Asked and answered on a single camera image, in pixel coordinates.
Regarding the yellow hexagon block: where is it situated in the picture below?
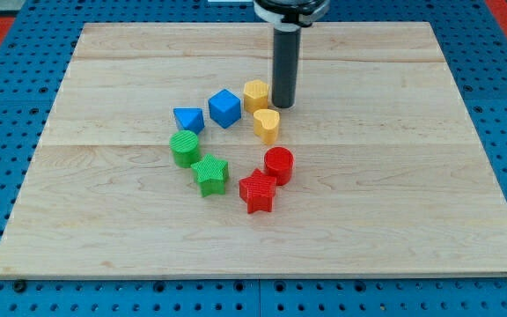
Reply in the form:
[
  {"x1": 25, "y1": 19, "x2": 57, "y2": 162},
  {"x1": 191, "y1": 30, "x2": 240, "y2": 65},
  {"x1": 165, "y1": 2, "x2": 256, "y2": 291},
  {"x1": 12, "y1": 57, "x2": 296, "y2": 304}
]
[{"x1": 243, "y1": 79, "x2": 269, "y2": 114}]

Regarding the black white robot wrist flange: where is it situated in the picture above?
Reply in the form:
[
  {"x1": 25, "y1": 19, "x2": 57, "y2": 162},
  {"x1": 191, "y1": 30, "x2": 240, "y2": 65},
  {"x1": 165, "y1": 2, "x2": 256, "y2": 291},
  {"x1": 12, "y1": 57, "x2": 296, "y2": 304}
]
[{"x1": 253, "y1": 0, "x2": 330, "y2": 32}]

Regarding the red cylinder block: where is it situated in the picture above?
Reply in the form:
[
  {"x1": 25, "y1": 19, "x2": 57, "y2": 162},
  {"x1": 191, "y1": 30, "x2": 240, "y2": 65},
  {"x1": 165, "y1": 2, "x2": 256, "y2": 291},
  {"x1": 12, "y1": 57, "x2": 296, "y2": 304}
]
[{"x1": 264, "y1": 147, "x2": 294, "y2": 186}]

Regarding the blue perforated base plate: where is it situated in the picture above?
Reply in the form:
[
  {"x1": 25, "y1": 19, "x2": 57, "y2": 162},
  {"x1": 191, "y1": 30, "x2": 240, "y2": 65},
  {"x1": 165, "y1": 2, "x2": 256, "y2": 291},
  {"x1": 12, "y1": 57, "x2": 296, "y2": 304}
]
[{"x1": 0, "y1": 0, "x2": 507, "y2": 316}]

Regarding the blue cube block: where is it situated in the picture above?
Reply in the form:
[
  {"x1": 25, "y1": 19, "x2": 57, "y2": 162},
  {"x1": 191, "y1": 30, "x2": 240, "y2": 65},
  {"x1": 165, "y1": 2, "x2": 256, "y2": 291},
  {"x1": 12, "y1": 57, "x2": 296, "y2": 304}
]
[{"x1": 208, "y1": 89, "x2": 241, "y2": 129}]

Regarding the yellow heart block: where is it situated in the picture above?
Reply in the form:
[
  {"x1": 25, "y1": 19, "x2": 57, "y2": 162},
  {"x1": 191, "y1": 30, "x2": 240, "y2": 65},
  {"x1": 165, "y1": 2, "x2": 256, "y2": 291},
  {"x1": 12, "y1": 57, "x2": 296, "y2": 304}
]
[{"x1": 253, "y1": 108, "x2": 280, "y2": 145}]

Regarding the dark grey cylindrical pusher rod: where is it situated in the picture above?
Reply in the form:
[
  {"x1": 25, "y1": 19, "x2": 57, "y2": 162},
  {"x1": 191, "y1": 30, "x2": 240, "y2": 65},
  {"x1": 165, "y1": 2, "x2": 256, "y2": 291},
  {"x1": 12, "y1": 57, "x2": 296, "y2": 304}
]
[{"x1": 272, "y1": 29, "x2": 301, "y2": 108}]

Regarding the green cylinder block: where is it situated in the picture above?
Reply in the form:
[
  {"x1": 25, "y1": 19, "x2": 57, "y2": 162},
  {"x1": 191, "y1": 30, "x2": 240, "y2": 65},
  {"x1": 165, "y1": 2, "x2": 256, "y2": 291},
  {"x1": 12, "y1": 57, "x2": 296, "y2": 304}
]
[{"x1": 169, "y1": 130, "x2": 201, "y2": 168}]

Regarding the red star block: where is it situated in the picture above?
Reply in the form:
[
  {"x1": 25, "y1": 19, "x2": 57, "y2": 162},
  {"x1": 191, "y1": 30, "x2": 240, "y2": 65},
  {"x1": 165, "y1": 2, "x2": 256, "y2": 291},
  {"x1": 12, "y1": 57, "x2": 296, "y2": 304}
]
[{"x1": 239, "y1": 169, "x2": 276, "y2": 214}]

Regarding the green star block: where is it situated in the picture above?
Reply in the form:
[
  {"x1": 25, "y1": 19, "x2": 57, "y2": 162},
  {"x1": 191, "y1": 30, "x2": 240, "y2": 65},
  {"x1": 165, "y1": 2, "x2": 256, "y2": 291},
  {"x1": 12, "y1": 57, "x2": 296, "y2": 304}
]
[{"x1": 191, "y1": 153, "x2": 229, "y2": 197}]

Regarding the light wooden board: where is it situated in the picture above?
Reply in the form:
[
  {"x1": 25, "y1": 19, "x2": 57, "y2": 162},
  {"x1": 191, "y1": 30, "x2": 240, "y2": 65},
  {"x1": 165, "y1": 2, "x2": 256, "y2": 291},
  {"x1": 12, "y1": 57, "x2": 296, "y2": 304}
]
[{"x1": 0, "y1": 22, "x2": 507, "y2": 280}]

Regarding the blue triangle block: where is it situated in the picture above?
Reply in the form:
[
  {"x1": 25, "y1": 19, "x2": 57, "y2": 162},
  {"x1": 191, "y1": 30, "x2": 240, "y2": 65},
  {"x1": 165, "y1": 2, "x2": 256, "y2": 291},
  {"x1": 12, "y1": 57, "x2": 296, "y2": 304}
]
[{"x1": 173, "y1": 107, "x2": 205, "y2": 135}]

